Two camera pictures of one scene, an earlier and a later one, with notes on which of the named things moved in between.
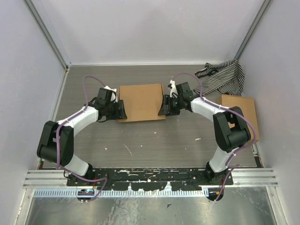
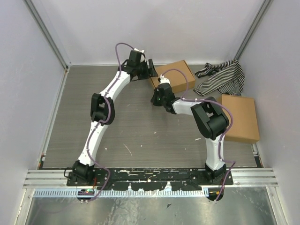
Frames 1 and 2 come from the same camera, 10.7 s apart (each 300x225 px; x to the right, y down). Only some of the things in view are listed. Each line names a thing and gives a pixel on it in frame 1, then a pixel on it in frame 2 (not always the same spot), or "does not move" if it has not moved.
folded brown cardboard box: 245,105 does not move
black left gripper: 121,114 -> 150,72
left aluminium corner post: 46,30 does not move
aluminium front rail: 52,177 does not move
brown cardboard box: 142,102 -> 176,78
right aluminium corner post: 253,29 does not move
